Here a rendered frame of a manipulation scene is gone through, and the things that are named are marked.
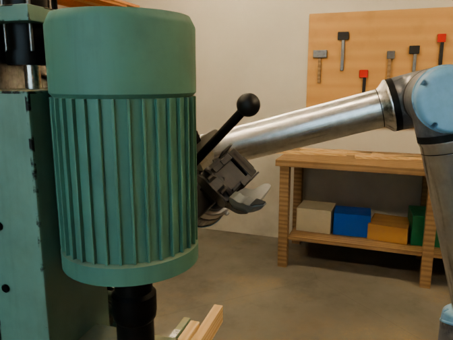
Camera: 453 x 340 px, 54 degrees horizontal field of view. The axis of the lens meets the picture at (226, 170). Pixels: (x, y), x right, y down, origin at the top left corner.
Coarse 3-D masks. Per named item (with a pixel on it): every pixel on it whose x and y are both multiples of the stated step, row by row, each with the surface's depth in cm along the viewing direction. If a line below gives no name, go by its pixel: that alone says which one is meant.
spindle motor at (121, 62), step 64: (64, 64) 47; (128, 64) 46; (192, 64) 52; (64, 128) 49; (128, 128) 47; (192, 128) 54; (64, 192) 51; (128, 192) 49; (192, 192) 55; (64, 256) 53; (128, 256) 50; (192, 256) 56
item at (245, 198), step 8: (264, 184) 72; (240, 192) 74; (248, 192) 72; (256, 192) 71; (264, 192) 70; (232, 200) 72; (240, 200) 70; (248, 200) 69; (256, 200) 67; (240, 208) 71; (248, 208) 69; (256, 208) 67
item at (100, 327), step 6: (96, 324) 67; (102, 324) 67; (90, 330) 65; (96, 330) 65; (102, 330) 65; (108, 330) 65; (114, 330) 65; (84, 336) 64; (90, 336) 64; (96, 336) 64; (102, 336) 64; (108, 336) 64; (114, 336) 64; (156, 336) 64; (162, 336) 64
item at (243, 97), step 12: (240, 96) 64; (252, 96) 63; (240, 108) 64; (252, 108) 63; (228, 120) 66; (240, 120) 66; (216, 132) 67; (228, 132) 66; (216, 144) 67; (204, 156) 68
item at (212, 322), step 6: (216, 306) 98; (222, 306) 98; (210, 312) 95; (216, 312) 95; (222, 312) 99; (210, 318) 93; (216, 318) 94; (222, 318) 99; (204, 324) 91; (210, 324) 91; (216, 324) 95; (198, 330) 89; (204, 330) 89; (210, 330) 91; (216, 330) 95; (198, 336) 87; (204, 336) 87; (210, 336) 91
